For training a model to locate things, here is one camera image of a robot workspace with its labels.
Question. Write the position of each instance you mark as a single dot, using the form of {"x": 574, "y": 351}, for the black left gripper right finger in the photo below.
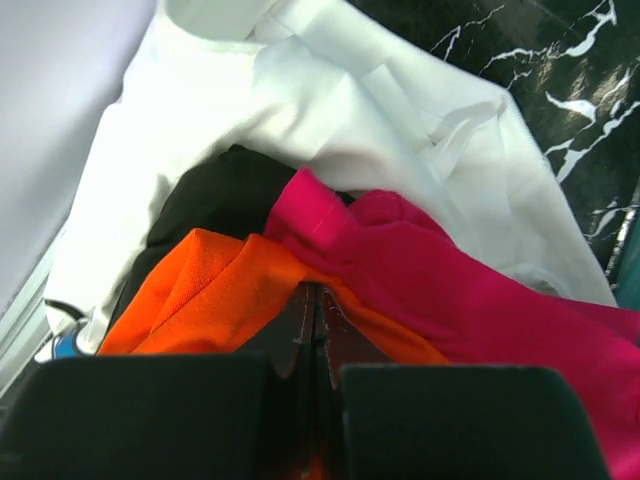
{"x": 381, "y": 420}

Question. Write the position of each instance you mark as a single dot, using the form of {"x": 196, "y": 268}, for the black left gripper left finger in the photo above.
{"x": 242, "y": 415}

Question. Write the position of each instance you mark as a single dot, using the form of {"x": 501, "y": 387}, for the orange t shirt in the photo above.
{"x": 212, "y": 293}

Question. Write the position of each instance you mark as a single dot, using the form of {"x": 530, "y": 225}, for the magenta folded t shirt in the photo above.
{"x": 399, "y": 262}

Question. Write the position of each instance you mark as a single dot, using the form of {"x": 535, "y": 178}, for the black folded t shirt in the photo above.
{"x": 232, "y": 194}

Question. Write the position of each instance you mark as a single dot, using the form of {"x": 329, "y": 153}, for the white folded t shirt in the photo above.
{"x": 314, "y": 84}

